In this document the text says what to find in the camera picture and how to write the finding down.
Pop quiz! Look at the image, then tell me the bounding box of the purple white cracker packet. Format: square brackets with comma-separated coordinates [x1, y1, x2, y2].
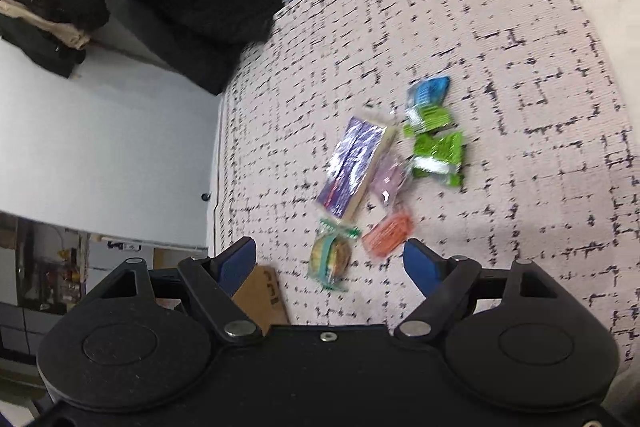
[315, 116, 398, 223]

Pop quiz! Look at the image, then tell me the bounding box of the lilac snack packet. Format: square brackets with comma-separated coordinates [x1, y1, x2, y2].
[370, 152, 416, 210]

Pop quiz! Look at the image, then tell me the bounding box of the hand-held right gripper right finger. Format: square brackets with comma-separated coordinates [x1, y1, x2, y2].
[392, 238, 566, 343]

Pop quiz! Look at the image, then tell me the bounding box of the hanging beige garment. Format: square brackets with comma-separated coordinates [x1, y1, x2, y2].
[0, 0, 91, 50]

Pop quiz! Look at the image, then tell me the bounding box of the orange cracker packet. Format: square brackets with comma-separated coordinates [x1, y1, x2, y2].
[362, 211, 415, 259]

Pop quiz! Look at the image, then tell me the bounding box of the brown cardboard box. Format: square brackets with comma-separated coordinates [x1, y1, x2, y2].
[232, 264, 291, 338]

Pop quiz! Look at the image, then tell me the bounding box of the green snack packet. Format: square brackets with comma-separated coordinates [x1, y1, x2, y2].
[411, 130, 467, 188]
[404, 104, 453, 136]

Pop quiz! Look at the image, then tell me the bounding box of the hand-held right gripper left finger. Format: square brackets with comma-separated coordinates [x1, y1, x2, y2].
[82, 237, 263, 345]

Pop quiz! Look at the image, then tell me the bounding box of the yellow teal round snack packet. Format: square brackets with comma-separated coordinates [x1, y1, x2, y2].
[307, 218, 361, 293]

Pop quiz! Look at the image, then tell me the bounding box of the blue snack packet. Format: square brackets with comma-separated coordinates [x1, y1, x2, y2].
[404, 76, 451, 110]

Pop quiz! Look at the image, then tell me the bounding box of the black white printed blanket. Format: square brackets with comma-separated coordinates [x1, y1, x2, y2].
[210, 0, 640, 363]

